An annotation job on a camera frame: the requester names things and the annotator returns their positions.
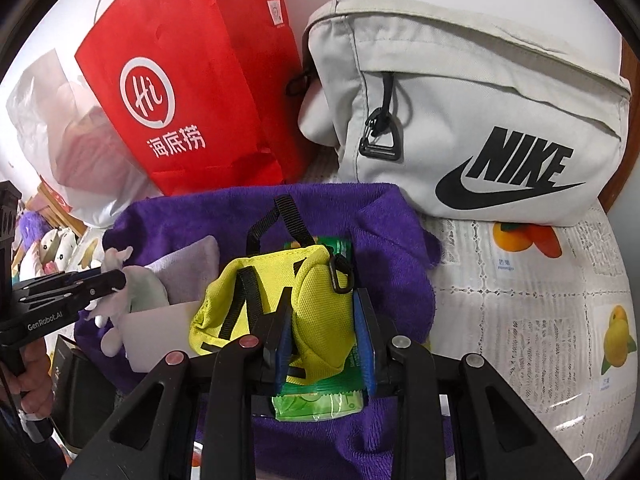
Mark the person's left hand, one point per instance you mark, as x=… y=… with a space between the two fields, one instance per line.
x=37 y=380

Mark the lavender organza pouch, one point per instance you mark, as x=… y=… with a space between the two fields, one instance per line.
x=192 y=265

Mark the dark green tin box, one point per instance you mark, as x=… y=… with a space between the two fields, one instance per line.
x=85 y=395

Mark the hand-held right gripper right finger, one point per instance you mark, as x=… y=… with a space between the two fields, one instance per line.
x=367 y=350

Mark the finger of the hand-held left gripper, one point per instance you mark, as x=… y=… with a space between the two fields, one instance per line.
x=90 y=292
x=60 y=280

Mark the white plush toys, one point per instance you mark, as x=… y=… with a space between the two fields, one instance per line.
x=57 y=250

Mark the white plastic bag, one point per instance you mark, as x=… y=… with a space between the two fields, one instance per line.
x=50 y=125

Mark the grey waist bag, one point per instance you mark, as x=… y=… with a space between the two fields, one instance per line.
x=450 y=85

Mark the purple plush toy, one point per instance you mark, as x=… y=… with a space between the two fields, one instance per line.
x=31 y=222

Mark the white plush toy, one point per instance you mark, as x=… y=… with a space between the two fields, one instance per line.
x=140 y=285

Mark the red paper bag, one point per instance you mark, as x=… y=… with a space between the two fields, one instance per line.
x=200 y=85

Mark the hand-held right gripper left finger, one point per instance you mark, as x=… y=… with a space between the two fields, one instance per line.
x=282 y=345

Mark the purple towel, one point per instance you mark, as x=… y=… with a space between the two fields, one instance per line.
x=390 y=240

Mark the green wet wipes packet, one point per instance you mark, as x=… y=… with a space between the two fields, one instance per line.
x=342 y=249

